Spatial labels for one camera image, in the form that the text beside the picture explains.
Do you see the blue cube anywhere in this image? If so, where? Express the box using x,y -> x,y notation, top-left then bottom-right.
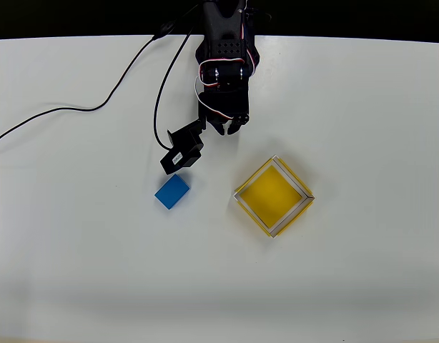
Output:
154,174 -> 191,211

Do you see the yellow square tray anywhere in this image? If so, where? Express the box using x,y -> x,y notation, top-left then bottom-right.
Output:
233,154 -> 316,239

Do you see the white servo cable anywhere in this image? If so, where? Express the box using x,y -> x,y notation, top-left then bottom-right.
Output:
193,56 -> 259,121

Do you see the black camera cable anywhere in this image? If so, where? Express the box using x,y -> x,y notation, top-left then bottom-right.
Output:
153,29 -> 194,149

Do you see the long black cable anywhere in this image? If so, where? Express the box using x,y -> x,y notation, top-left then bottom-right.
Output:
0,20 -> 178,149

